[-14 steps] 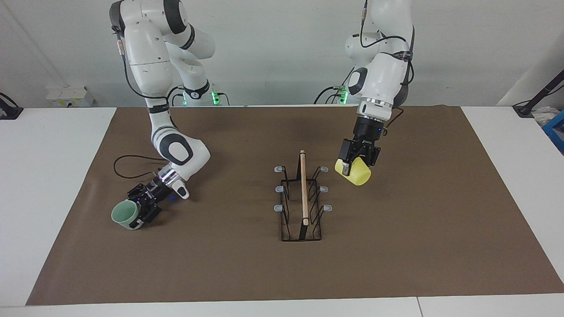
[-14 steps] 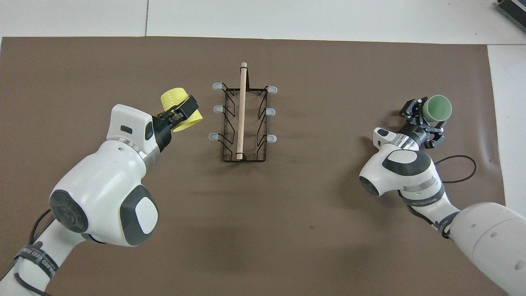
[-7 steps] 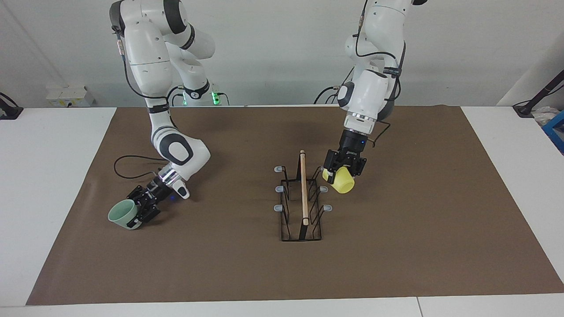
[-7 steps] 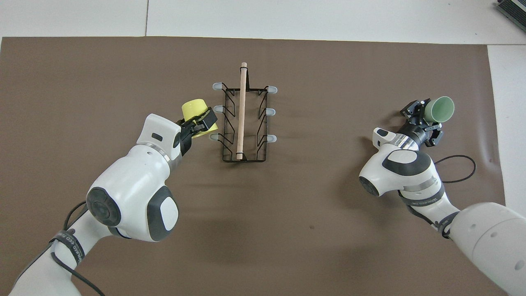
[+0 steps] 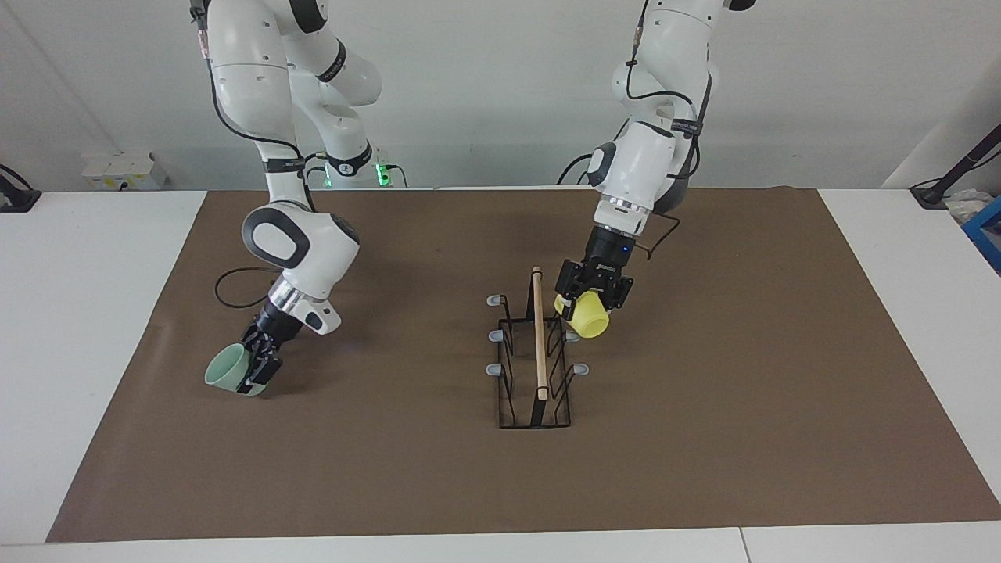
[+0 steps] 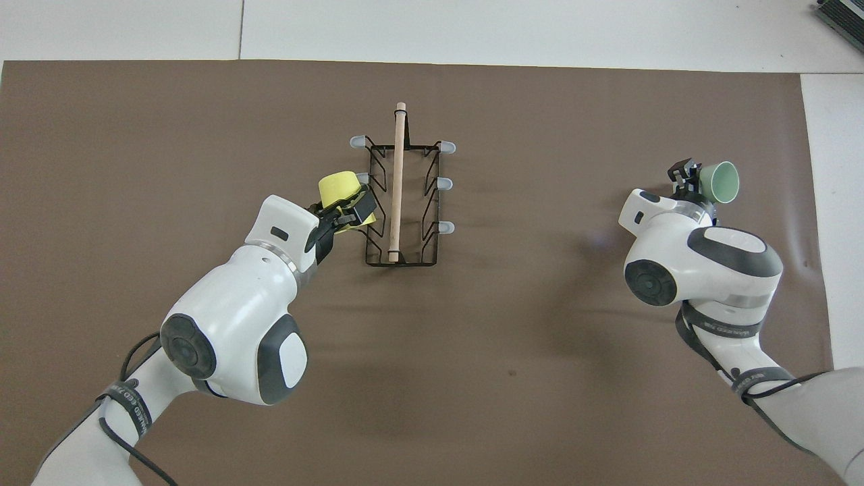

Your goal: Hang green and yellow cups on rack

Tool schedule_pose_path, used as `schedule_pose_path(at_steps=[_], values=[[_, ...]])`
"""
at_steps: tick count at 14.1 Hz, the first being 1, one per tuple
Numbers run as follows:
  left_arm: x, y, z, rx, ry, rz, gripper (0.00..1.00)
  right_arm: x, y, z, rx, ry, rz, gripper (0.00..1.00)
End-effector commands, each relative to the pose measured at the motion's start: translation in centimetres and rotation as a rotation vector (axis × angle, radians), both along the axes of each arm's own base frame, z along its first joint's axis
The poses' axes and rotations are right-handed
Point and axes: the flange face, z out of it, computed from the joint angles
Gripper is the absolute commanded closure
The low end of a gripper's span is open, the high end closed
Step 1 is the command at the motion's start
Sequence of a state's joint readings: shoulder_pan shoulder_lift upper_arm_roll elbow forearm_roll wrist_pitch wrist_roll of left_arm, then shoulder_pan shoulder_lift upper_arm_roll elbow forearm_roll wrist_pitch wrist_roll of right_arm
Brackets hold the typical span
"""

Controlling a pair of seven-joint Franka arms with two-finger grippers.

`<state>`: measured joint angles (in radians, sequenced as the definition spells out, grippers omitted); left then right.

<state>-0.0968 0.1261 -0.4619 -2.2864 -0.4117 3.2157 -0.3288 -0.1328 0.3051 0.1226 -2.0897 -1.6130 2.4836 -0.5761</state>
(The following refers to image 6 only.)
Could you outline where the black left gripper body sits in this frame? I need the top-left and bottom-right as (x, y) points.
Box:
(305, 201), (342, 266)

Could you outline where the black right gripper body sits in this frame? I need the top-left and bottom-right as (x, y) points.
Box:
(674, 177), (718, 227)

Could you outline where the yellow plastic cup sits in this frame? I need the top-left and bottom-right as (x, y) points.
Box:
(318, 171), (377, 234)

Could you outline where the green plastic cup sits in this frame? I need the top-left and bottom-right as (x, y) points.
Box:
(699, 161), (740, 204)

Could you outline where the brown table mat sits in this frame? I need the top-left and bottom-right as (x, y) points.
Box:
(0, 59), (834, 486)

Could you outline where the dark ribbed device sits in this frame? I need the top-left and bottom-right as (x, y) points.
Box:
(813, 0), (864, 36)

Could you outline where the black wire cup rack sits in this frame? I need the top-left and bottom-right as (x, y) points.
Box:
(349, 102), (457, 268)

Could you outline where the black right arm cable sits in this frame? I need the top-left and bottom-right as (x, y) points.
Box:
(675, 302), (826, 407)

